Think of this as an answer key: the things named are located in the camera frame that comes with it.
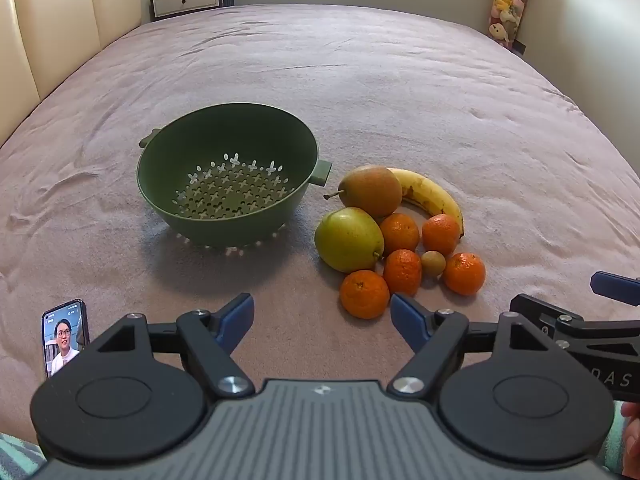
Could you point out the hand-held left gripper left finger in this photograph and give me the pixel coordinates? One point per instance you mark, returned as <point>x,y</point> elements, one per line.
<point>236,317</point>

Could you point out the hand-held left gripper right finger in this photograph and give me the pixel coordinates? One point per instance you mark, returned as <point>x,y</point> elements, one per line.
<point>406,316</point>

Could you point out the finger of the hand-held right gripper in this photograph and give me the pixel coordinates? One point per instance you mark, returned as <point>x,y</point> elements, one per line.
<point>535,310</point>
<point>617,287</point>

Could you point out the orange mandarin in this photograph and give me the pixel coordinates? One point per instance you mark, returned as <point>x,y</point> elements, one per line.
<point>441,234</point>
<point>399,232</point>
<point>465,273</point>
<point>364,294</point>
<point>402,271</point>

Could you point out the small brown round fruit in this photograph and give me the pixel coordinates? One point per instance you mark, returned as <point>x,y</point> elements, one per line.
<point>432,263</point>

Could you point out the green apple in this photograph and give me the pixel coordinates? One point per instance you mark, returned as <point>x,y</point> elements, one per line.
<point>349,239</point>

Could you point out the yellow banana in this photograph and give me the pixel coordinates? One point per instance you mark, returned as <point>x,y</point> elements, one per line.
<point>435,196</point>

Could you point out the brown pear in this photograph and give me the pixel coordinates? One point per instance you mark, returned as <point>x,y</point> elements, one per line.
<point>371,191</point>

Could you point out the green plastic colander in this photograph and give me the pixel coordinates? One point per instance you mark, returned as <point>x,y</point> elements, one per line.
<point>225,150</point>

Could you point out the person's right hand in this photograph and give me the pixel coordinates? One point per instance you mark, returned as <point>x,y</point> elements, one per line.
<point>634,445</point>

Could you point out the teal striped cloth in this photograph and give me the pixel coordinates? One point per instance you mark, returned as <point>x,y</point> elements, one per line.
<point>17,460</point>
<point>612,452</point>

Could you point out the black smartphone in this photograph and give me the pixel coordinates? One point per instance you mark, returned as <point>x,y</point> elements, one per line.
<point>62,340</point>

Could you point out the pink bed blanket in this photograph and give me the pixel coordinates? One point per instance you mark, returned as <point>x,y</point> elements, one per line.
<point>400,100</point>

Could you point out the hanging plush toy organizer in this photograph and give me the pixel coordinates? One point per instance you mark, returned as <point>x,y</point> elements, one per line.
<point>510,2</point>

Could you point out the white bedside cabinet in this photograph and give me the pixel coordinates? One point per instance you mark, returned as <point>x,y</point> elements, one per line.
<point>185,2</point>

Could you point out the cream padded headboard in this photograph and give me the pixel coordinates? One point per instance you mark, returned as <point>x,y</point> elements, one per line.
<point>50,25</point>

